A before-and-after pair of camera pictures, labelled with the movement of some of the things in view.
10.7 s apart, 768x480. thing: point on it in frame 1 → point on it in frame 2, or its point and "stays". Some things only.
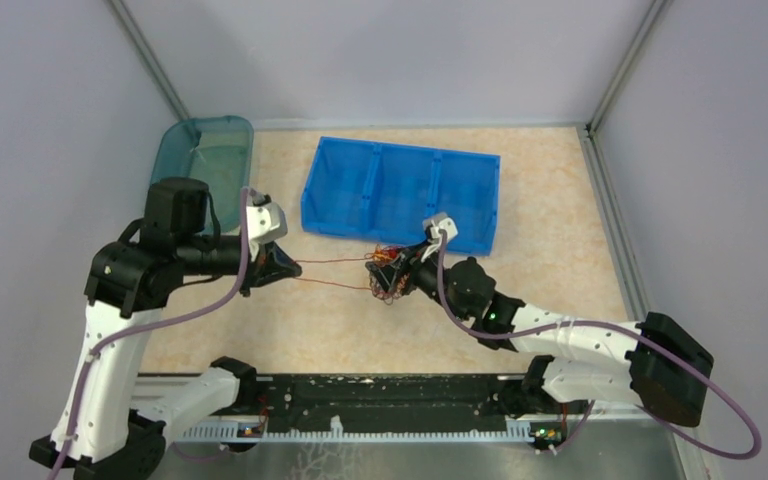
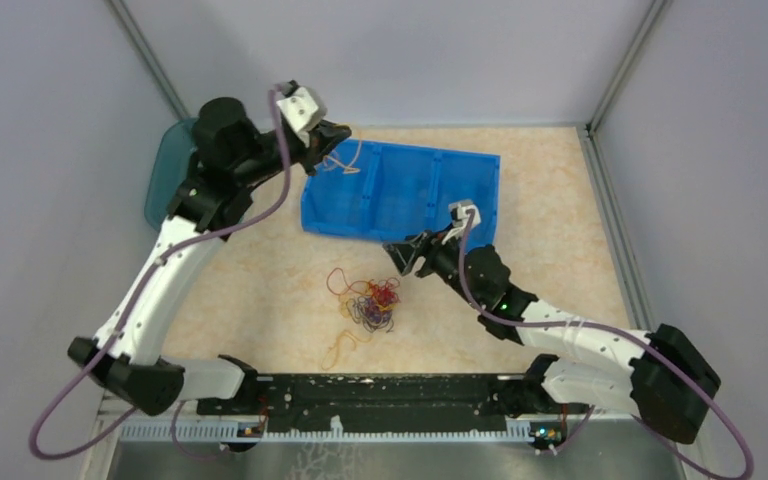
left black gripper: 272,264 → 322,135
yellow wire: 382,256 → 347,169
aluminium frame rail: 372,430 stays
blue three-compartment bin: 381,190 stays
